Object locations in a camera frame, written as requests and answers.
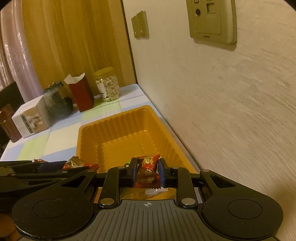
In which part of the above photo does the plastic jar of nuts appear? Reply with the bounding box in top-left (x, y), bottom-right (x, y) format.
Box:
top-left (94, 67), bottom-right (121, 102)

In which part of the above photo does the dark glass jar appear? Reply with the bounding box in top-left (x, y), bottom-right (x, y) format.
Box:
top-left (43, 81), bottom-right (74, 118)

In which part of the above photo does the brown thermos flask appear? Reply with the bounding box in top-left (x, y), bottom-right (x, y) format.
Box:
top-left (0, 103), bottom-right (22, 143)

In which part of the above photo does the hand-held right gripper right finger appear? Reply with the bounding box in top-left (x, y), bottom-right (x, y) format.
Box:
top-left (158, 158), bottom-right (243, 208)

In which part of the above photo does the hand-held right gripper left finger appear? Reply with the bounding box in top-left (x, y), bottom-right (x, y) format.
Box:
top-left (54, 158), bottom-right (138, 208)

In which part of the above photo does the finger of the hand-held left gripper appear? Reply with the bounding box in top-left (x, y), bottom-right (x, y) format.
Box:
top-left (0, 161), bottom-right (97, 183)
top-left (0, 160), bottom-right (38, 173)

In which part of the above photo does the open red carton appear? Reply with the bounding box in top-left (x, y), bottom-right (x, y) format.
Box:
top-left (64, 72), bottom-right (94, 113)

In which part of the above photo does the yellow curtain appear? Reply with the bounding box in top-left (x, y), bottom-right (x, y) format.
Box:
top-left (21, 0), bottom-right (137, 98)

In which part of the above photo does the pink sheer curtain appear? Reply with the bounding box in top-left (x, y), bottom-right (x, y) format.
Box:
top-left (0, 5), bottom-right (43, 102)

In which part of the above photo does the beige wall data socket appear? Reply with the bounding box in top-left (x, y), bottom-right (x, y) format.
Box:
top-left (186, 0), bottom-right (238, 45)

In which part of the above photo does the orange plastic tray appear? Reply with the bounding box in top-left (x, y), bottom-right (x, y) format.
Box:
top-left (76, 105), bottom-right (199, 201)

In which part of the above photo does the red candy packet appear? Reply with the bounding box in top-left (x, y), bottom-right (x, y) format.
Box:
top-left (63, 156), bottom-right (99, 171)
top-left (135, 155), bottom-right (161, 189)

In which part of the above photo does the white printed cardboard box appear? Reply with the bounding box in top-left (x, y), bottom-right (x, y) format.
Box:
top-left (11, 95), bottom-right (52, 139)

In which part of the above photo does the checked tablecloth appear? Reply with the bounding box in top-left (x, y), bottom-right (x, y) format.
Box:
top-left (0, 83), bottom-right (169, 172)

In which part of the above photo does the clear snack packet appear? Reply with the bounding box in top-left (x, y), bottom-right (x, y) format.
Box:
top-left (144, 188), bottom-right (169, 197)

